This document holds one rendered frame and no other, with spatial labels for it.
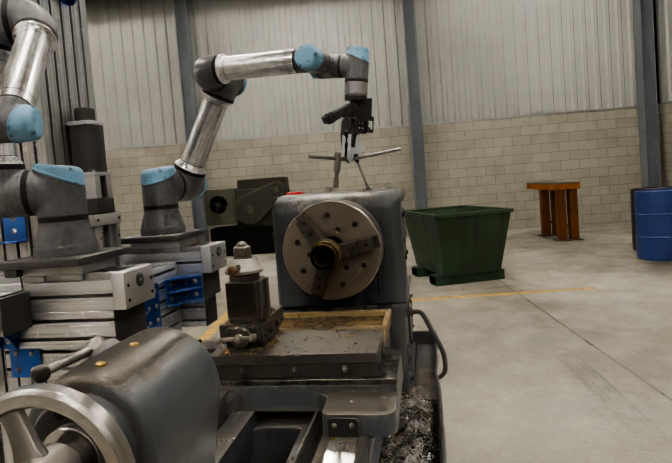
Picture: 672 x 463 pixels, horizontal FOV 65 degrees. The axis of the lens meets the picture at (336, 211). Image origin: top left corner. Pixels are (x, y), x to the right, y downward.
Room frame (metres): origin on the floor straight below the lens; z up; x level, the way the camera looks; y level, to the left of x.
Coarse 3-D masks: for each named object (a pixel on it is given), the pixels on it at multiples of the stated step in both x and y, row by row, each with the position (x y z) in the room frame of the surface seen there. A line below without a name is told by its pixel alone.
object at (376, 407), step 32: (384, 352) 1.11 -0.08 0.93; (224, 384) 1.01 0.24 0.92; (256, 384) 1.00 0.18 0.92; (288, 384) 0.99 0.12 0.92; (320, 384) 0.98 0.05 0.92; (352, 384) 0.97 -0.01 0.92; (384, 384) 0.96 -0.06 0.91; (224, 416) 0.97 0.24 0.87; (352, 416) 0.87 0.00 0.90; (384, 416) 0.86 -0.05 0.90
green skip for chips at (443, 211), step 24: (408, 216) 6.97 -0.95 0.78; (432, 216) 5.98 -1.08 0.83; (456, 216) 5.92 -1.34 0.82; (480, 216) 6.00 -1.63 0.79; (504, 216) 6.05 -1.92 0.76; (432, 240) 6.21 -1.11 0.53; (456, 240) 6.01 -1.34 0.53; (480, 240) 6.06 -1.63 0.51; (504, 240) 6.12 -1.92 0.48; (432, 264) 6.39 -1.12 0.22; (456, 264) 6.07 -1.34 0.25; (480, 264) 6.13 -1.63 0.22
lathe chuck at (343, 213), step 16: (320, 208) 1.66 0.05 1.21; (336, 208) 1.65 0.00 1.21; (352, 208) 1.64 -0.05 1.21; (320, 224) 1.66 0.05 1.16; (336, 224) 1.65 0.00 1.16; (352, 224) 1.65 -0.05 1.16; (368, 224) 1.64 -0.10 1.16; (288, 240) 1.68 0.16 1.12; (304, 240) 1.67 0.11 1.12; (288, 256) 1.68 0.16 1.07; (304, 256) 1.67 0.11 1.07; (352, 256) 1.65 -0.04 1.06; (368, 256) 1.64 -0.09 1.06; (304, 272) 1.67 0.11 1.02; (336, 272) 1.66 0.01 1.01; (352, 272) 1.65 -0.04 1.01; (368, 272) 1.64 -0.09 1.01; (304, 288) 1.67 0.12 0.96; (336, 288) 1.66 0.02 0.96; (352, 288) 1.65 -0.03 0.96
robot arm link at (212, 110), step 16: (240, 80) 1.88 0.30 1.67; (208, 96) 1.85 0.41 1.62; (224, 96) 1.86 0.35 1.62; (208, 112) 1.88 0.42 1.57; (224, 112) 1.91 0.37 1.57; (208, 128) 1.89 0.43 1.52; (192, 144) 1.90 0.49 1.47; (208, 144) 1.91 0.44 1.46; (176, 160) 1.95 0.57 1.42; (192, 160) 1.91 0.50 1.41; (192, 176) 1.91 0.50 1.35; (192, 192) 1.93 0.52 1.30
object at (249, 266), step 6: (252, 258) 1.08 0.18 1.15; (228, 264) 1.08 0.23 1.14; (234, 264) 1.07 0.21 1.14; (240, 264) 1.07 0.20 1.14; (246, 264) 1.07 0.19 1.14; (252, 264) 1.07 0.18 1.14; (258, 264) 1.09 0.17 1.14; (240, 270) 1.06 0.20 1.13; (246, 270) 1.06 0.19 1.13; (252, 270) 1.07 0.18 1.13; (258, 270) 1.08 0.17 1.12
